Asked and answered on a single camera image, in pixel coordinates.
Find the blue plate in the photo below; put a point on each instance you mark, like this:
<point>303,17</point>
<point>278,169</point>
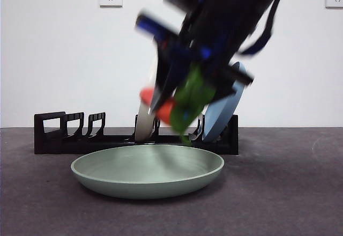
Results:
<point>217,120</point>

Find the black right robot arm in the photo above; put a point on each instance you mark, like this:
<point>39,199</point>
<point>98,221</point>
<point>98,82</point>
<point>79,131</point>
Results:
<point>227,18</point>

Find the green plate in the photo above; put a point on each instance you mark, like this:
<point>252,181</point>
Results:
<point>144,171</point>

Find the white plate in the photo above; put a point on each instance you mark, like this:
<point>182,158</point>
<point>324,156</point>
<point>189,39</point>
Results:
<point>144,128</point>

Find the black plate rack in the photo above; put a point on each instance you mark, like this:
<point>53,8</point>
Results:
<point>53,147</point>

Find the orange carrot with green leaves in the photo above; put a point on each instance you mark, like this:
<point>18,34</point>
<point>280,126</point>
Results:
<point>187,107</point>

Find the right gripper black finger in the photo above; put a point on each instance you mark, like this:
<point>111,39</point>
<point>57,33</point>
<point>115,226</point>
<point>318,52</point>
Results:
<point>164,80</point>
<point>223,89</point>

